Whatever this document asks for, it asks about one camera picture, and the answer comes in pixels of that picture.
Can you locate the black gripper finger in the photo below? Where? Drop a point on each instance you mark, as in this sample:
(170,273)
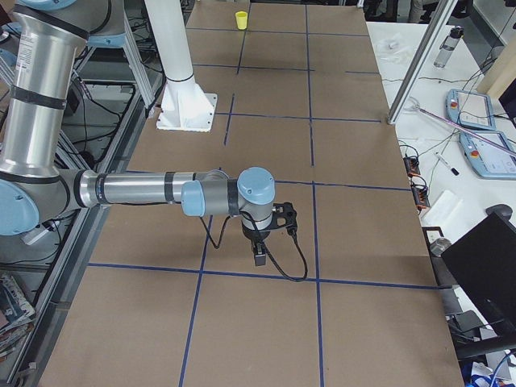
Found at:
(260,254)

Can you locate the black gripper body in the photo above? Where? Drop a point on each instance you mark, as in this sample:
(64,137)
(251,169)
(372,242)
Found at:
(255,235)

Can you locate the yellow plastic cup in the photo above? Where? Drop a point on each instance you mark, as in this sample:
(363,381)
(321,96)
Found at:
(241,19)

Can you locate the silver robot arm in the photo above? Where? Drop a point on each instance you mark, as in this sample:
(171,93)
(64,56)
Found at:
(34,190)

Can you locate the stack of magazines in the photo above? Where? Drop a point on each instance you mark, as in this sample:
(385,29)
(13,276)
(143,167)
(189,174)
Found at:
(17,314)

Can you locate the black marker pen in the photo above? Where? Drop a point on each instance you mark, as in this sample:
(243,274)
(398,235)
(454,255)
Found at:
(441,159)

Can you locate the black monitor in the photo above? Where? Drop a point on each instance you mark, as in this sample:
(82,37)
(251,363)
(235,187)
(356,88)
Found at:
(483,264)

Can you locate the near blue teach pendant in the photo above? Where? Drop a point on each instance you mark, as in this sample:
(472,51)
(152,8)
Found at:
(487,161)

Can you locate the blue teach pendant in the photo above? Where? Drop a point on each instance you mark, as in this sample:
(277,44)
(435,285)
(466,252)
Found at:
(470,109)
(487,161)

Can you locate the far blue teach pendant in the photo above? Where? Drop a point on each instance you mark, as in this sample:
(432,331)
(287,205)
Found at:
(470,109)

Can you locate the clear water bottle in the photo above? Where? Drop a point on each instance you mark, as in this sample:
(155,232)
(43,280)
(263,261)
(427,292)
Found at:
(448,46)

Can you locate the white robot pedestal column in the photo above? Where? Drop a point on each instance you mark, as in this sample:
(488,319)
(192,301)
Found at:
(184,106)

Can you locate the aluminium frame post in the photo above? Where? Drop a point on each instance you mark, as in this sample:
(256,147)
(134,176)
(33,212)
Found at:
(437,23)

